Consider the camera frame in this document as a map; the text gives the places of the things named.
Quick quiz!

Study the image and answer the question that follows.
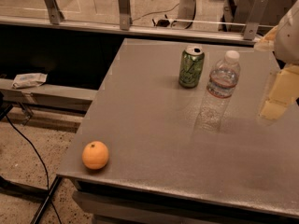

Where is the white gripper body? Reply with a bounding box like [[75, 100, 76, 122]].
[[274, 0, 299, 64]]

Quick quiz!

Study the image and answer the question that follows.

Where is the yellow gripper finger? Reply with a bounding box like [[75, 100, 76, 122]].
[[254, 26, 278, 51], [260, 64, 299, 120]]

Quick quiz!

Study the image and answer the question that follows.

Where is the clear plastic water bottle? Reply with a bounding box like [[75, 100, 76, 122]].
[[194, 50, 240, 132]]

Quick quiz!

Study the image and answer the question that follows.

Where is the green soda can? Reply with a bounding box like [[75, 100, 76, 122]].
[[178, 45, 205, 89]]

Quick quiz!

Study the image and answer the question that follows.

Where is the orange fruit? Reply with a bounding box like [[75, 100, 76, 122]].
[[82, 141, 109, 170]]

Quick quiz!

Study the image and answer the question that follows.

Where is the grey metal ledge beam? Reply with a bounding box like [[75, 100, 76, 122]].
[[0, 78, 96, 112]]

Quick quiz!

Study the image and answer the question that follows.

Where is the white wipes packet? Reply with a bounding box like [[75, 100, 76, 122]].
[[12, 73, 48, 89]]

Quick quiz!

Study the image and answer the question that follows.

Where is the metal rail bracket right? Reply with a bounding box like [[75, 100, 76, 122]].
[[243, 0, 269, 40]]

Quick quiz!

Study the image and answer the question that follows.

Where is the metal rail bracket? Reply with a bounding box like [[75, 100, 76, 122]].
[[118, 0, 132, 31], [44, 0, 64, 25], [243, 0, 269, 40]]

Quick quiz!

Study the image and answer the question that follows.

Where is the black cable behind glass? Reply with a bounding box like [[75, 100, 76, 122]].
[[132, 2, 181, 28]]

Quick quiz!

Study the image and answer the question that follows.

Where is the metal rail bracket middle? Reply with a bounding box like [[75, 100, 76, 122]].
[[118, 0, 132, 31]]

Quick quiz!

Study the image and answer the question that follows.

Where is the metal rail bracket left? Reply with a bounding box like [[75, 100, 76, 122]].
[[44, 0, 64, 25]]

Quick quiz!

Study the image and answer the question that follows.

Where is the black floor cable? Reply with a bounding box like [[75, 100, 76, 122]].
[[0, 105, 64, 224]]

